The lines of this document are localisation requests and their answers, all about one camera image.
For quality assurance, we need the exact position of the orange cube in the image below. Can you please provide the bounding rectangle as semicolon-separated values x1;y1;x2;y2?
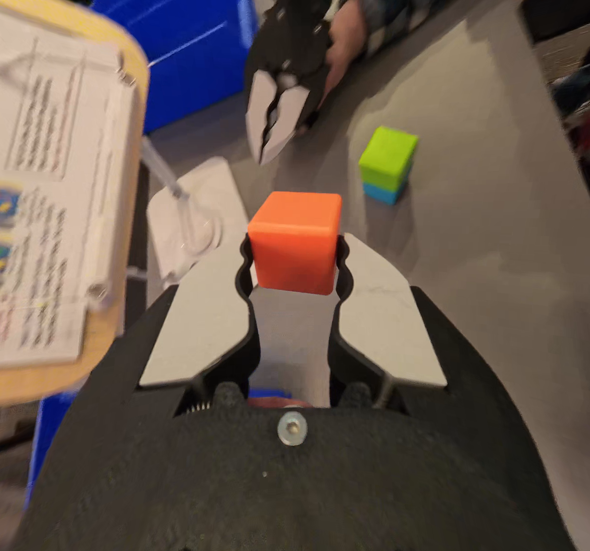
247;191;343;296

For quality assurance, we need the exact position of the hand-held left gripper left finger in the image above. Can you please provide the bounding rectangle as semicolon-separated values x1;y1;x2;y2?
138;233;261;404

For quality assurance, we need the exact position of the blue plastic bin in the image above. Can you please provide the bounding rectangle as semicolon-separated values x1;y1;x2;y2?
24;389;292;510
90;0;260;136

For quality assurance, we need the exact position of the printed instruction sheet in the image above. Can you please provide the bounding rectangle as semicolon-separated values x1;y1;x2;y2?
0;12;139;369

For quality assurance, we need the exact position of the person's right hand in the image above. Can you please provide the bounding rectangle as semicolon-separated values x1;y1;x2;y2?
320;0;370;108

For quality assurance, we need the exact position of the teal cube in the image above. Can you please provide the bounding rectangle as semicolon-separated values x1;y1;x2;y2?
363;168;412;206

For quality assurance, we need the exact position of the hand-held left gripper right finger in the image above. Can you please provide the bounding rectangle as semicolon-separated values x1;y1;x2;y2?
328;232;449;406

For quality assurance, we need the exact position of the green cube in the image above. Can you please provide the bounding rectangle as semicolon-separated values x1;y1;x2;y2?
359;126;419;192

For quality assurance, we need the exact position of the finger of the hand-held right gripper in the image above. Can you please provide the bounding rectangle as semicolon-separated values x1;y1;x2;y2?
246;71;281;164
259;85;310;165

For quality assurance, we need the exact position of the instruction board on stand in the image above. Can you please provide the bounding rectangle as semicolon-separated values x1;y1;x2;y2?
0;0;252;406

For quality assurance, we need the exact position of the grey desk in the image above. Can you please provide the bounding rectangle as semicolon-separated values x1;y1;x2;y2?
145;0;590;551

